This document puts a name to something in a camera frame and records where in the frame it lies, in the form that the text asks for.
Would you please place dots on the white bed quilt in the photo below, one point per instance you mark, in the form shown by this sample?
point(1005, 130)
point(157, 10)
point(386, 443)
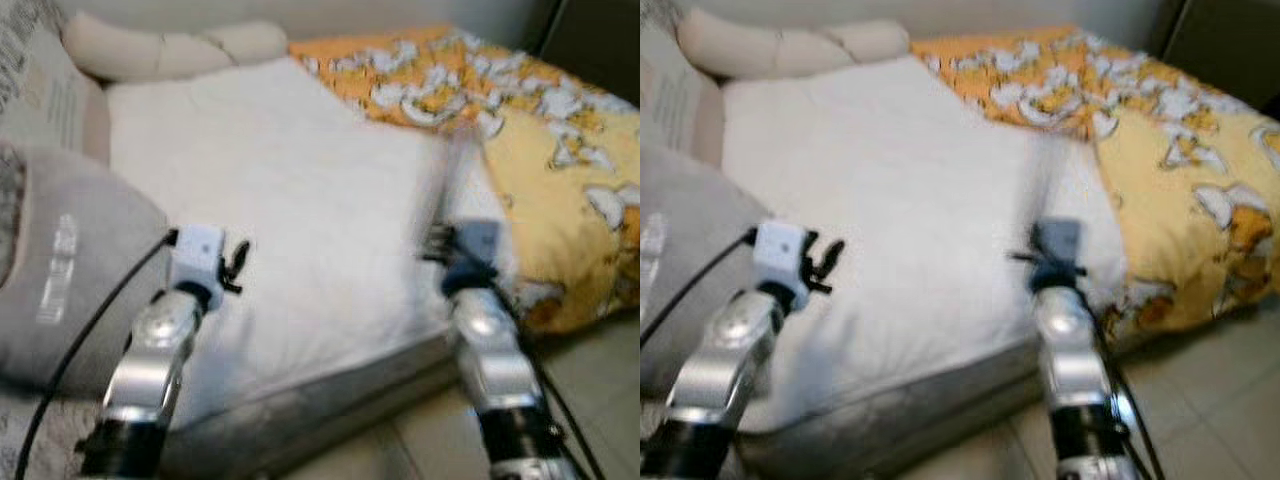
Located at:
point(290, 190)
point(900, 190)

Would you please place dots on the grey smiley pillow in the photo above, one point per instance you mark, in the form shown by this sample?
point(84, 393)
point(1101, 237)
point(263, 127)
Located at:
point(90, 300)
point(690, 290)

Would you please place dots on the grey bed base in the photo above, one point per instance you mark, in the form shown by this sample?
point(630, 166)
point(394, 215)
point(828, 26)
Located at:
point(930, 405)
point(330, 400)

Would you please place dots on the yellow orange cartoon blanket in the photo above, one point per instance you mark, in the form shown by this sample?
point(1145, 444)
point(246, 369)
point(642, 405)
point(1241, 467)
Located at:
point(1190, 160)
point(560, 150)

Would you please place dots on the beige printed pillow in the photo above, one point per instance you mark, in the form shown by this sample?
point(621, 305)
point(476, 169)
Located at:
point(675, 100)
point(50, 100)

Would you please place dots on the beige padded headboard cushion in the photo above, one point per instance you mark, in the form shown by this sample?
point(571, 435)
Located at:
point(150, 48)
point(770, 45)

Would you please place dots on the dark cabinet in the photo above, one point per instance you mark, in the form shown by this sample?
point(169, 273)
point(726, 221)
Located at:
point(1225, 40)
point(595, 45)

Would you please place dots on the grey patterned cloth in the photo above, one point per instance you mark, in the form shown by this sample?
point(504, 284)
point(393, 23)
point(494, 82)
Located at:
point(25, 50)
point(655, 15)

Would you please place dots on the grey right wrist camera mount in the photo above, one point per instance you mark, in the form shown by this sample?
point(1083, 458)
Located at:
point(480, 243)
point(1060, 240)

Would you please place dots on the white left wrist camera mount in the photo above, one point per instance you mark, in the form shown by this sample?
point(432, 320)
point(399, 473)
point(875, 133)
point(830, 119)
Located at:
point(780, 250)
point(196, 255)

